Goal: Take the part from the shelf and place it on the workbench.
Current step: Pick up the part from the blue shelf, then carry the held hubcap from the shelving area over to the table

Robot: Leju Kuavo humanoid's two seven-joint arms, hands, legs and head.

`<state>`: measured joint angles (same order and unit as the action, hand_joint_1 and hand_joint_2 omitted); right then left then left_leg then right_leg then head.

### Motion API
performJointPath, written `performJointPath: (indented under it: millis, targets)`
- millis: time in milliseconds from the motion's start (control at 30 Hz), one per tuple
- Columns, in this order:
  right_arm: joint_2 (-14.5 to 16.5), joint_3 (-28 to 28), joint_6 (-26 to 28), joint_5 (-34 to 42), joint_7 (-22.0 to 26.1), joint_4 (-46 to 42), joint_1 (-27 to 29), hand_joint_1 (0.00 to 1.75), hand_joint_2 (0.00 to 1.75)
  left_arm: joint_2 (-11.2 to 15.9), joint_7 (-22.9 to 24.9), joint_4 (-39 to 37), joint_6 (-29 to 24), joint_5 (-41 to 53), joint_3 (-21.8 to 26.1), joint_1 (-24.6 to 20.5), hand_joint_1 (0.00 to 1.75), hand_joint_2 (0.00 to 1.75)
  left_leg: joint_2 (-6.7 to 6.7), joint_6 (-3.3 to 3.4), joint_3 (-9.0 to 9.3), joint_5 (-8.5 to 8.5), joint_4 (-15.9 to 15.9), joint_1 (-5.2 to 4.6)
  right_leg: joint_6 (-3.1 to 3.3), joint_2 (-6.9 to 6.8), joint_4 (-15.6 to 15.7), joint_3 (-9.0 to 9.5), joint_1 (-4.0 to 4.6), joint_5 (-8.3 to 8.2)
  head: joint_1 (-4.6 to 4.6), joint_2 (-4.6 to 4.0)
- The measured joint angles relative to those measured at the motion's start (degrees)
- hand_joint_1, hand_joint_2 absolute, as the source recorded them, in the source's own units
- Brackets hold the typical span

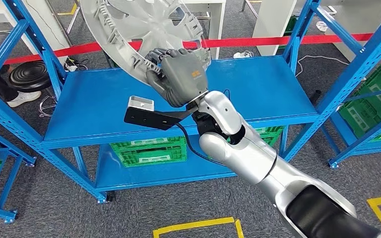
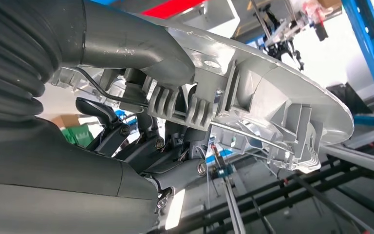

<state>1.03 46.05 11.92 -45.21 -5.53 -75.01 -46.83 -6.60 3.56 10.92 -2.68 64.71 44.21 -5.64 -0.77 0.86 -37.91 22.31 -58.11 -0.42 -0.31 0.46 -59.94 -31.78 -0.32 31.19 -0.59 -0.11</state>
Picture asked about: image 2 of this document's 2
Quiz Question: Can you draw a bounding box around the green plastic crate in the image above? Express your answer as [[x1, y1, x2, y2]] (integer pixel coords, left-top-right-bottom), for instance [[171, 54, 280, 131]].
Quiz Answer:
[[61, 124, 94, 149]]

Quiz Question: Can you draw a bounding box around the brown cardboard box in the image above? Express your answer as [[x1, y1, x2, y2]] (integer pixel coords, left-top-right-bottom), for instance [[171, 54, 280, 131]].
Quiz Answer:
[[51, 115, 81, 129]]

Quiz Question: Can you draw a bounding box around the red barrier beam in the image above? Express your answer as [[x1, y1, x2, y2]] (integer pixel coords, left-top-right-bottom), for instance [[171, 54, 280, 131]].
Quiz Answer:
[[142, 0, 206, 20]]

